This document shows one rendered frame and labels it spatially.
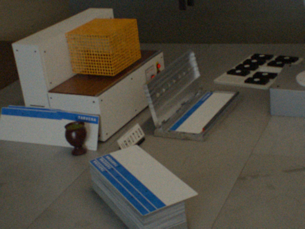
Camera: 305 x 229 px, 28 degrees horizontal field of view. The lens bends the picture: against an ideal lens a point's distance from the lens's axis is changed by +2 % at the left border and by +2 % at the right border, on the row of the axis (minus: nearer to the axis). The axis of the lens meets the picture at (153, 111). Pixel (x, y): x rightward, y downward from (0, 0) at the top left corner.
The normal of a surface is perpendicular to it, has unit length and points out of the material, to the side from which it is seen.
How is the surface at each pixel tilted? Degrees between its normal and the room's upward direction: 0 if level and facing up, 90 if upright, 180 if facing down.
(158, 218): 90
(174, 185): 0
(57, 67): 90
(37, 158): 0
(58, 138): 63
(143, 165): 0
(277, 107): 90
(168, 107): 79
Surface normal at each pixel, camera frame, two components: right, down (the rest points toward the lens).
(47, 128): -0.43, -0.07
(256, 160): -0.11, -0.92
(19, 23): 0.92, 0.05
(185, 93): 0.85, -0.10
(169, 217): 0.46, 0.29
